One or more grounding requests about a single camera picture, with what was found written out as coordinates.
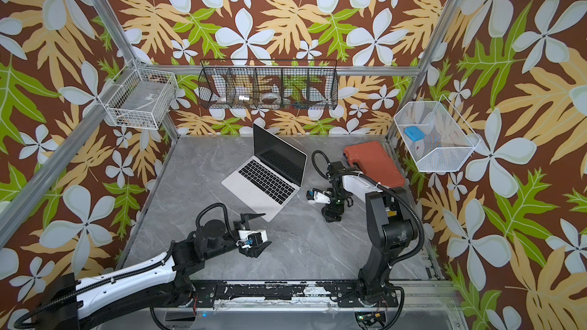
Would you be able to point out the white wire basket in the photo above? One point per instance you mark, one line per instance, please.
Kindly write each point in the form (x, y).
(141, 98)
(450, 140)

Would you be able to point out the black wire basket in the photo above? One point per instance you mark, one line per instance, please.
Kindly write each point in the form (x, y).
(270, 84)

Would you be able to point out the red plastic tool case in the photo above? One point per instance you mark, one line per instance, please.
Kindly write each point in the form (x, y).
(372, 159)

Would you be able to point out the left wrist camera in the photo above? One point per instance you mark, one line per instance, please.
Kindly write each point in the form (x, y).
(250, 239)

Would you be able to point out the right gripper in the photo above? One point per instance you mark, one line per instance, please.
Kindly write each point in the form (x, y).
(333, 206)

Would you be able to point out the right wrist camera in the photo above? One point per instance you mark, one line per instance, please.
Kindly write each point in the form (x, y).
(317, 196)

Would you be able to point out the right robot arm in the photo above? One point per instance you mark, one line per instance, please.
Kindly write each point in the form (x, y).
(394, 228)

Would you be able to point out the white wire basket left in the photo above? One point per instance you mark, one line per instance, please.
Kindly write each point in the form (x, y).
(141, 98)

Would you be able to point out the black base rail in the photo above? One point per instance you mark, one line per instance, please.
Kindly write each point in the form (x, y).
(292, 294)

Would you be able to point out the silver laptop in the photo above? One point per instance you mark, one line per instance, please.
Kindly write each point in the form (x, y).
(271, 178)

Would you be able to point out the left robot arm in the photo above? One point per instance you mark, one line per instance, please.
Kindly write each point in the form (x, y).
(162, 281)

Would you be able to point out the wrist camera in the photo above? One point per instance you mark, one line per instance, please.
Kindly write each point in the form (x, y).
(250, 239)
(317, 196)

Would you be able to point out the blue object in basket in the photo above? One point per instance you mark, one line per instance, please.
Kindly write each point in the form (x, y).
(414, 133)

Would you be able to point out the white wire basket right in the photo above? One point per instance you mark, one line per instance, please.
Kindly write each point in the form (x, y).
(450, 140)

